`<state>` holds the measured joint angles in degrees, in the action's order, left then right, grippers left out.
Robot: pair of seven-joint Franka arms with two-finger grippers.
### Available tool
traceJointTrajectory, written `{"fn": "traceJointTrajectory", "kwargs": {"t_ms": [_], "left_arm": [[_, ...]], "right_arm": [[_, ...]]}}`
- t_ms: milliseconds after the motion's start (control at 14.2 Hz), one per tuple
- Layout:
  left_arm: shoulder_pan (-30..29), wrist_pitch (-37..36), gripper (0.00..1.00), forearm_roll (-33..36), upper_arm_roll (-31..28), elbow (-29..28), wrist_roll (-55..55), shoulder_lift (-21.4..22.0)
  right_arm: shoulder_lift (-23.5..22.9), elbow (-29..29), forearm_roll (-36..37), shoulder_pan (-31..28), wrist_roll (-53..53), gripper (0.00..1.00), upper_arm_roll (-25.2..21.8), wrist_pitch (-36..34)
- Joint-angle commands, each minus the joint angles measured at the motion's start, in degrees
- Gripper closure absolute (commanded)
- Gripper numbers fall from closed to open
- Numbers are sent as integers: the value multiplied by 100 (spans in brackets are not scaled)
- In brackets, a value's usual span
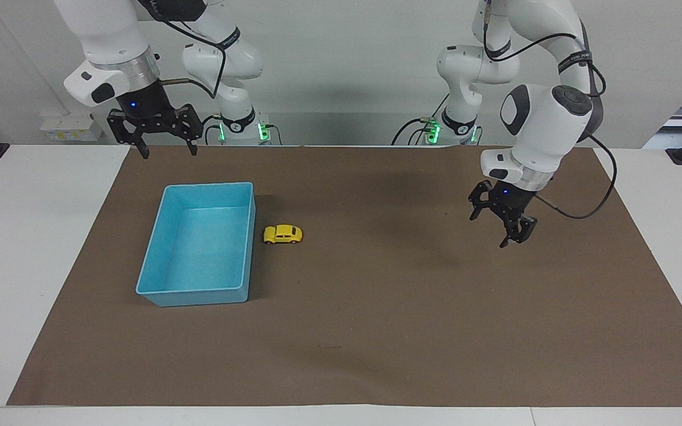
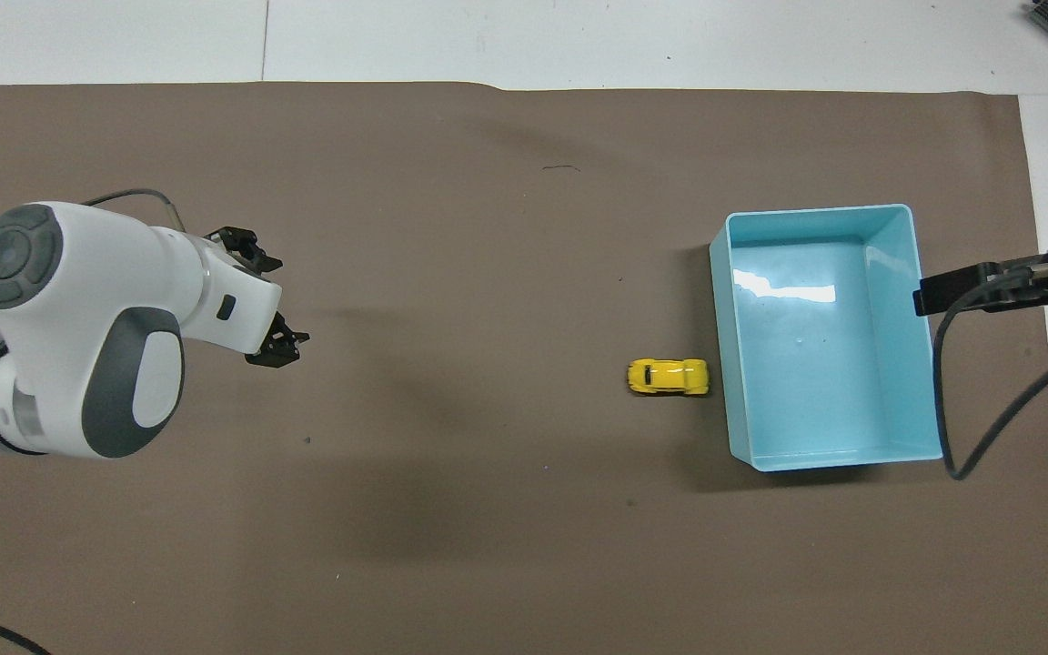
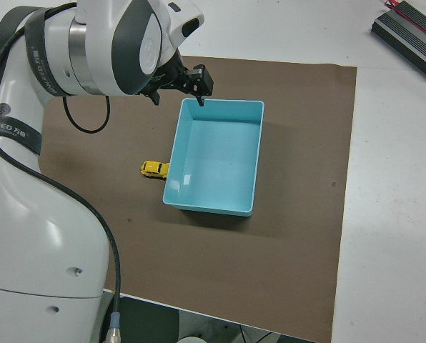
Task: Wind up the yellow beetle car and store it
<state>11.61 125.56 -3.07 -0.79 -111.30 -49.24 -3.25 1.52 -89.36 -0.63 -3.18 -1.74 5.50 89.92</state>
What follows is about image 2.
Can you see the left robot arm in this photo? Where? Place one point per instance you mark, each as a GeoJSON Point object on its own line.
{"type": "Point", "coordinates": [78, 300]}

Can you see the yellow toy beetle car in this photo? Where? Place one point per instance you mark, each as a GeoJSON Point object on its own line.
{"type": "Point", "coordinates": [668, 376]}

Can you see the light blue plastic box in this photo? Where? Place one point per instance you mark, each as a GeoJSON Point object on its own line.
{"type": "Point", "coordinates": [820, 346]}

